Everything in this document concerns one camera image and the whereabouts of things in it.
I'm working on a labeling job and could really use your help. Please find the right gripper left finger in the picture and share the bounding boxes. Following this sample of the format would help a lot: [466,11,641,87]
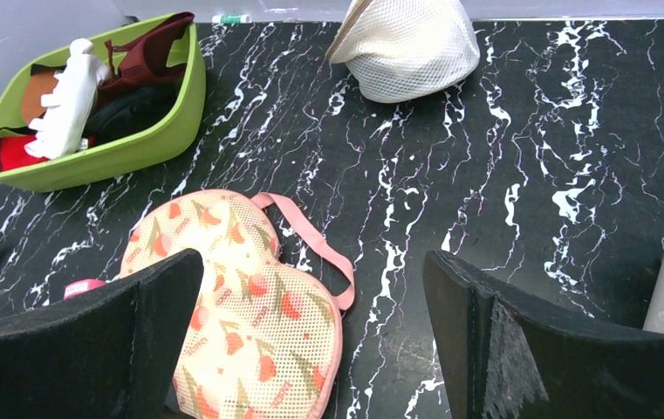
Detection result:
[0,249,203,418]

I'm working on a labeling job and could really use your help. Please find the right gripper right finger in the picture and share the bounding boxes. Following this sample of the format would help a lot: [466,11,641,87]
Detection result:
[422,251,664,418]

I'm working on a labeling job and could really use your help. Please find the floral pink mesh laundry bag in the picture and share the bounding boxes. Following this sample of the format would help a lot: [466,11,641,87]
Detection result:
[120,189,355,418]

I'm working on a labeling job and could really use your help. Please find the maroon bra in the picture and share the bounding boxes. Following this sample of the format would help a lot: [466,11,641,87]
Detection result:
[98,11,195,106]

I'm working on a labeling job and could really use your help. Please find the cream mesh bra wash bag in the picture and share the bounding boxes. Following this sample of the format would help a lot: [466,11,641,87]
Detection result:
[325,0,481,104]

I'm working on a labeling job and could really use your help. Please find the red garment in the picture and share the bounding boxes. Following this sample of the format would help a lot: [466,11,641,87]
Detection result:
[0,127,99,174]

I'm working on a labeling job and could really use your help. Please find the white cloth garment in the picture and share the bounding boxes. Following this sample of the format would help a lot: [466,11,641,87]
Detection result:
[24,38,113,160]

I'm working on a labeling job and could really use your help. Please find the black garment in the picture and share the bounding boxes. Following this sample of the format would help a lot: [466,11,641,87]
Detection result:
[83,85,176,146]

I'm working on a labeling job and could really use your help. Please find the orange garment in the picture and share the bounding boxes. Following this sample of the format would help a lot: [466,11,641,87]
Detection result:
[20,66,58,125]

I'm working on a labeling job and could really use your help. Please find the green white small tube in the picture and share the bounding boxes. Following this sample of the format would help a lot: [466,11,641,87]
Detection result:
[211,14,252,24]

